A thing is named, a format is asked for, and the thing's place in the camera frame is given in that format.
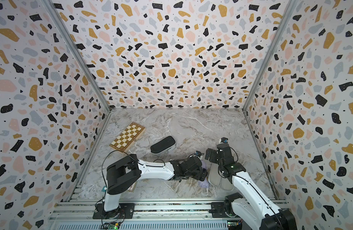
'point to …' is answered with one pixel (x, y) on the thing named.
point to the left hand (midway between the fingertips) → (206, 172)
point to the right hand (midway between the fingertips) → (214, 152)
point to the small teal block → (103, 189)
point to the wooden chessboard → (127, 137)
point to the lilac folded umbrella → (204, 184)
